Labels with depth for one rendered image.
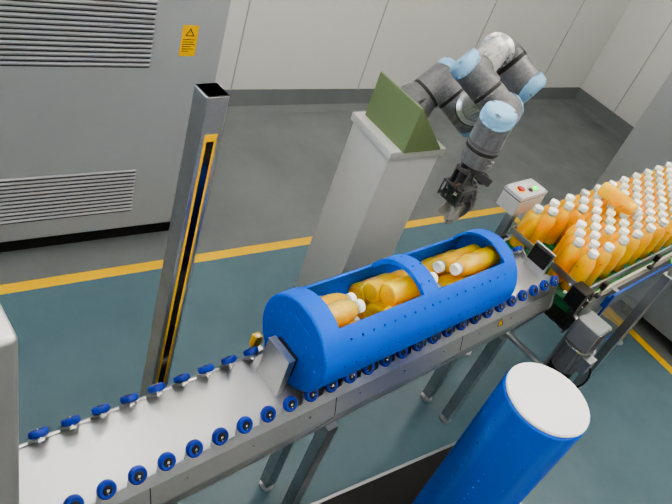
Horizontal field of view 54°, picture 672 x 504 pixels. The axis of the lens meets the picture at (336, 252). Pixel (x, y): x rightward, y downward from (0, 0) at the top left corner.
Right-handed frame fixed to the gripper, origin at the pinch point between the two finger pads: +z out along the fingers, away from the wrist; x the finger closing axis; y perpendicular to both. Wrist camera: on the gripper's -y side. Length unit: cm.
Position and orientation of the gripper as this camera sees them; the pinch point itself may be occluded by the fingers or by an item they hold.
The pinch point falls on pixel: (449, 219)
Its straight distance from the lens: 193.0
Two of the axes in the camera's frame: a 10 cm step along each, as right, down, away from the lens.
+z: -2.9, 7.4, 6.1
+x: 6.0, 6.4, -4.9
